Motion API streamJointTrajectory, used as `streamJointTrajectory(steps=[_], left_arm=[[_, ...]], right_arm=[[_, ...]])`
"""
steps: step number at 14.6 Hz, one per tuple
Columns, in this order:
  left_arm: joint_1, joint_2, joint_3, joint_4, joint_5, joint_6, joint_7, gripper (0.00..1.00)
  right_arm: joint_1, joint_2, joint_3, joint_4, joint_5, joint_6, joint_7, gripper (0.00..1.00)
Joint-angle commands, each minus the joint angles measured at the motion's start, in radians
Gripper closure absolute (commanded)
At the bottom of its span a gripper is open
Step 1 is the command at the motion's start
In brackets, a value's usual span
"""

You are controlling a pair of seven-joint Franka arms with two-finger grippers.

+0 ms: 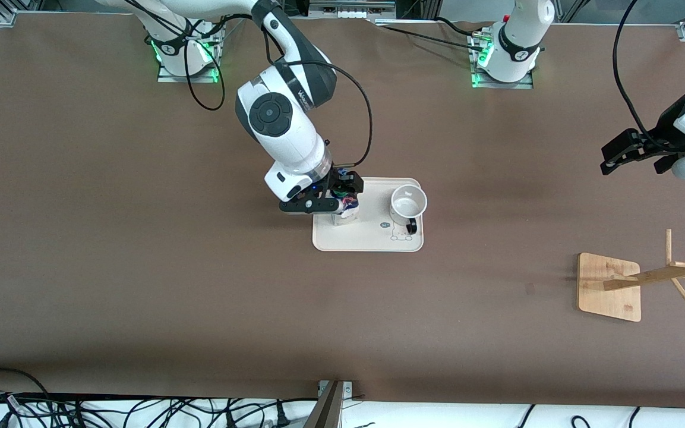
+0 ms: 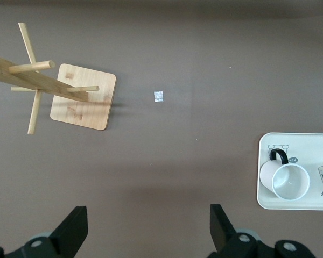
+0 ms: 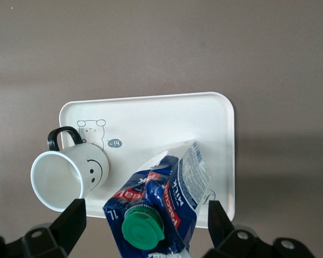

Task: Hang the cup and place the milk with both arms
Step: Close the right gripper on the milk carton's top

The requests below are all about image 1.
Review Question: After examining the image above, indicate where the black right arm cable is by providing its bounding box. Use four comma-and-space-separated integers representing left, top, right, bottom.
119, 0, 374, 168

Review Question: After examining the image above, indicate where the small metal table bracket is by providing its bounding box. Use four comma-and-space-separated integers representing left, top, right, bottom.
317, 380, 353, 398

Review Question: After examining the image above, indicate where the blue white milk carton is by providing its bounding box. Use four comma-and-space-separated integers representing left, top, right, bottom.
332, 189, 360, 227

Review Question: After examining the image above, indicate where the wooden cup hanging rack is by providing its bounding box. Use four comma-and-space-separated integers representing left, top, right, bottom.
577, 229, 685, 323

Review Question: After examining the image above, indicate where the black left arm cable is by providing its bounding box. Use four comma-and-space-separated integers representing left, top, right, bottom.
613, 0, 655, 143

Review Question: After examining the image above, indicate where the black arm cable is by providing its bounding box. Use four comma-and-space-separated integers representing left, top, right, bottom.
613, 0, 655, 143
119, 0, 374, 168

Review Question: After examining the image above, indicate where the black base cable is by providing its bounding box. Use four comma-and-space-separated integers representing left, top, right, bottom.
434, 17, 491, 37
387, 25, 487, 53

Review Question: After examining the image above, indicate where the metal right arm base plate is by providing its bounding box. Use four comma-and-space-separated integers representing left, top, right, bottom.
157, 34, 224, 84

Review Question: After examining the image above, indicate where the beige rabbit print tray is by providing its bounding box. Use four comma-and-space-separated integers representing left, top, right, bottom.
312, 177, 424, 253

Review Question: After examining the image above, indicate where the grey power strip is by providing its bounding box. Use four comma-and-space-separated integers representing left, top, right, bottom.
308, 0, 397, 18

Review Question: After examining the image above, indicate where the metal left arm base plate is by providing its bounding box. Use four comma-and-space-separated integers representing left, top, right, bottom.
470, 30, 534, 90

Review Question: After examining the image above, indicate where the dark aluminium stand beam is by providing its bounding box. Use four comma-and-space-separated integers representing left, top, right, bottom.
302, 380, 346, 428

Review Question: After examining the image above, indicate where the white mug black handle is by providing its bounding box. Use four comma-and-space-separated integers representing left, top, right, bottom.
389, 184, 428, 234

